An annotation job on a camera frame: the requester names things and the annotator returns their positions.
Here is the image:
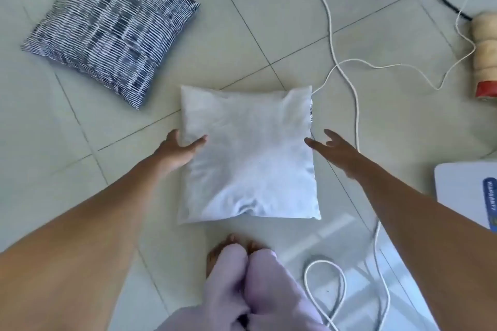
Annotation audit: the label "person's right hand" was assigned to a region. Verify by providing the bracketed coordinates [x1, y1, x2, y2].
[304, 128, 374, 181]

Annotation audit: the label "person's left hand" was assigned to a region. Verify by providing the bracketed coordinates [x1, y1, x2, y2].
[152, 129, 208, 179]

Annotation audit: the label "black white striped pillow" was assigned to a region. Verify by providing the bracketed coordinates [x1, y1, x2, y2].
[20, 0, 201, 111]

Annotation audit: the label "person's right forearm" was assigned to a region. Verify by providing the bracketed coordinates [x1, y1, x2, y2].
[351, 158, 497, 331]

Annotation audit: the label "person's left forearm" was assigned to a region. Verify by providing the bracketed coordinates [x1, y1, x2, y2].
[0, 156, 183, 331]

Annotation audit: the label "person's left foot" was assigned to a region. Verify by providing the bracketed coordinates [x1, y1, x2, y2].
[208, 233, 249, 277]

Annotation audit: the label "person's foot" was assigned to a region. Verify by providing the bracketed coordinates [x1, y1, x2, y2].
[246, 239, 276, 262]
[208, 233, 249, 277]

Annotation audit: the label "person's right foot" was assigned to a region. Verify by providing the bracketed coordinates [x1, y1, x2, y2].
[246, 239, 276, 262]

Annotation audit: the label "person's pink trousers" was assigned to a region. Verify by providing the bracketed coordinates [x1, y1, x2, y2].
[155, 243, 329, 331]

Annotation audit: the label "white board with blue label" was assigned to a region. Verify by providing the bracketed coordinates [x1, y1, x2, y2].
[433, 161, 497, 234]

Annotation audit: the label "beige twine spool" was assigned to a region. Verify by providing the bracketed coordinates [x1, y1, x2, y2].
[471, 11, 497, 101]

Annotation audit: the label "thin white cable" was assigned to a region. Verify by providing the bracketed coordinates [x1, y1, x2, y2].
[289, 0, 482, 96]

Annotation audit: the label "thick white cable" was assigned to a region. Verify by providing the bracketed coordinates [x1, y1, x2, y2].
[268, 0, 393, 331]

